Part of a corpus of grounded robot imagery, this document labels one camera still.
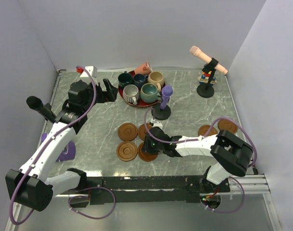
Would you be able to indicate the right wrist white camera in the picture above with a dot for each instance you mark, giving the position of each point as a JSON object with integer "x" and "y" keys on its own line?
{"x": 155, "y": 123}

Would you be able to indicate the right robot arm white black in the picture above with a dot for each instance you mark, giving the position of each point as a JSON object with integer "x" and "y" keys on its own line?
{"x": 232, "y": 154}

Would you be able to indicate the pink floral cup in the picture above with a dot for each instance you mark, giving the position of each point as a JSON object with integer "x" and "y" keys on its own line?
{"x": 144, "y": 69}

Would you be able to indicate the red round tray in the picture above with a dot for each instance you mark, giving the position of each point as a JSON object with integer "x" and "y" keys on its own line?
{"x": 140, "y": 102}

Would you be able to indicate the pink toy microphone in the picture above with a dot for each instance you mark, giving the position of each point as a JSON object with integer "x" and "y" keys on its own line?
{"x": 197, "y": 52}

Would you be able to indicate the wooden coaster six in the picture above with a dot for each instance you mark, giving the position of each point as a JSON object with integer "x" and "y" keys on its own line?
{"x": 146, "y": 156}

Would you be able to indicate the grey striped mug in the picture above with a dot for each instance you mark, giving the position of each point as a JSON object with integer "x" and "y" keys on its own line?
{"x": 131, "y": 94}

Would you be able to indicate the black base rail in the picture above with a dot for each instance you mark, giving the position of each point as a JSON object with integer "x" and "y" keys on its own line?
{"x": 158, "y": 188}

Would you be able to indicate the purple box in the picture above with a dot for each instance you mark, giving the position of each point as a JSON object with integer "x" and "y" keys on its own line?
{"x": 68, "y": 152}

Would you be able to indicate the wooden coaster three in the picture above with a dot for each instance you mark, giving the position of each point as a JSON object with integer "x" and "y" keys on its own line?
{"x": 142, "y": 132}

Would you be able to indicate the teal glazed mug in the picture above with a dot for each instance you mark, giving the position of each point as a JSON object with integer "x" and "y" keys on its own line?
{"x": 149, "y": 93}

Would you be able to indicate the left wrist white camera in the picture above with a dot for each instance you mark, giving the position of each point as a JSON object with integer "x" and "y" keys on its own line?
{"x": 88, "y": 70}

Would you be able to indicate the wooden coaster five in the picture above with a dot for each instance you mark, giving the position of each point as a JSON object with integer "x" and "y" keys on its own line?
{"x": 224, "y": 124}

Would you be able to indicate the dark green mug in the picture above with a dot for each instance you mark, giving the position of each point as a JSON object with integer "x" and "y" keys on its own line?
{"x": 125, "y": 79}

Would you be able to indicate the wooden coaster four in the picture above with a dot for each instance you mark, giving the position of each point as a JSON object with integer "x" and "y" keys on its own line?
{"x": 203, "y": 130}

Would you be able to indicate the wooden coaster one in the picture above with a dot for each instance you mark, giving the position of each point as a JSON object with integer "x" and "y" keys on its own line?
{"x": 127, "y": 132}

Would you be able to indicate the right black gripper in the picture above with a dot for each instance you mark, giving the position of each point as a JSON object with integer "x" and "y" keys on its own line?
{"x": 148, "y": 148}

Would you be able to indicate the aluminium rail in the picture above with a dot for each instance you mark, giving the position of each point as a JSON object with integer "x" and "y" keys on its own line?
{"x": 252, "y": 184}

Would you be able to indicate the beige ceramic mug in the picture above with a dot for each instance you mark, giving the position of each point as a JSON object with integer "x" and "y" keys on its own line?
{"x": 157, "y": 79}

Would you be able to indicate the black microphone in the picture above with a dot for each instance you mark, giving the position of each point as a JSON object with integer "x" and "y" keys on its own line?
{"x": 44, "y": 110}

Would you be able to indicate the colourful toy car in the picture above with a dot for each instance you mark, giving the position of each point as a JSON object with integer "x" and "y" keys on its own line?
{"x": 203, "y": 79}

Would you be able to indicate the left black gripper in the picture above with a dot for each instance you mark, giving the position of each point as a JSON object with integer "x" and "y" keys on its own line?
{"x": 109, "y": 96}

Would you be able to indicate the dark blue small cup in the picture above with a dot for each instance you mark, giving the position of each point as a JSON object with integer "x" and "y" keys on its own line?
{"x": 139, "y": 80}

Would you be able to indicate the black stand of purple microphone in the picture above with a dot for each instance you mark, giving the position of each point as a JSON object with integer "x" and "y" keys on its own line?
{"x": 159, "y": 114}

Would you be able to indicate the purple toy microphone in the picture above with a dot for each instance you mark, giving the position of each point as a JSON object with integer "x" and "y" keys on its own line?
{"x": 166, "y": 93}

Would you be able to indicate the wooden coaster two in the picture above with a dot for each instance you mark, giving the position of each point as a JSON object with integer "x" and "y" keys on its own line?
{"x": 126, "y": 151}

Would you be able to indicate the wrist white camera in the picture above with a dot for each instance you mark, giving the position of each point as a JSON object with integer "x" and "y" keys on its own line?
{"x": 88, "y": 70}
{"x": 155, "y": 123}

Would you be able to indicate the black stand of pink microphone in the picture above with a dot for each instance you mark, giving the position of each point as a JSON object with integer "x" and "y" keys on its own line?
{"x": 205, "y": 90}

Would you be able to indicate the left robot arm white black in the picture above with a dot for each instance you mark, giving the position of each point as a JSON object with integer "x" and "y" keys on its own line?
{"x": 30, "y": 185}

